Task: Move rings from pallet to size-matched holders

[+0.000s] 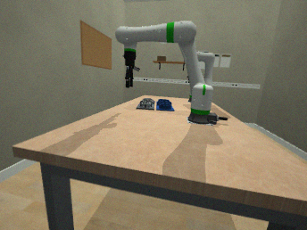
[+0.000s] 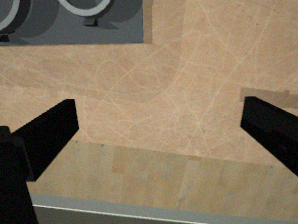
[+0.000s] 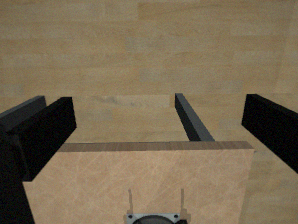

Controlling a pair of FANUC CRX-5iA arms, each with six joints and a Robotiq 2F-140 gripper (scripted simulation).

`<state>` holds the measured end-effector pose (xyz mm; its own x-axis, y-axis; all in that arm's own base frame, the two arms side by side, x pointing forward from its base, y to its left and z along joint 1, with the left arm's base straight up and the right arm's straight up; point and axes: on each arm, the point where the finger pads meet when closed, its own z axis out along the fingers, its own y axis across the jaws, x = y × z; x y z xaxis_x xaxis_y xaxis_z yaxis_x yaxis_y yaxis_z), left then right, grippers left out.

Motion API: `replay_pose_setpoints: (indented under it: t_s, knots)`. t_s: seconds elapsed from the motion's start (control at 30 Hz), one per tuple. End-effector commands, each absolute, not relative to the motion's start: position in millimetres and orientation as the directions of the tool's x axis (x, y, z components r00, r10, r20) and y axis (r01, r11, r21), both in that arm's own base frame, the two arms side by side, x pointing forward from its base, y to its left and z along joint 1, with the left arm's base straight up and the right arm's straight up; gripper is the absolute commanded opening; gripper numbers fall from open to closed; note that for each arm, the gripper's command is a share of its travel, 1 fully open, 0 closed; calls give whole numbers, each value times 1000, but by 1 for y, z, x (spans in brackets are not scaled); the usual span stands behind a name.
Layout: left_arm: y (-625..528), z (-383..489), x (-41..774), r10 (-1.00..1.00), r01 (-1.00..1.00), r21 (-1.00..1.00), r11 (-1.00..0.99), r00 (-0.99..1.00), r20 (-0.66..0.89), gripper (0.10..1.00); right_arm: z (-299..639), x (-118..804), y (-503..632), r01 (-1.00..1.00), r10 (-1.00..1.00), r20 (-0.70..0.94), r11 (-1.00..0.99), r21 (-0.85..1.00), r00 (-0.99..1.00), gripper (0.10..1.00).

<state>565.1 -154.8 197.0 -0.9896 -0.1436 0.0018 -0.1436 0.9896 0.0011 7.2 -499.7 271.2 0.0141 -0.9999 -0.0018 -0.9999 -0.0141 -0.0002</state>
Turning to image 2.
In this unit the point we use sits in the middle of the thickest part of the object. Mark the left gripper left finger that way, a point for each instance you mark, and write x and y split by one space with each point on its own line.
26 153

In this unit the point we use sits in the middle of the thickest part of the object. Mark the white ring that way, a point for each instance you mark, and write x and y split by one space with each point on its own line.
96 12

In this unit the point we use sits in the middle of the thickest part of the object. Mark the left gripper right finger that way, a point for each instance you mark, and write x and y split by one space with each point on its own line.
274 128

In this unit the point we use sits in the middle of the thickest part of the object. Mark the grey flat plate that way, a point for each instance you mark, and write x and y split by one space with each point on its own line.
50 23

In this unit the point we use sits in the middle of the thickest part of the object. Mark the light grey ring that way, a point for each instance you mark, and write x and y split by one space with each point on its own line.
16 17

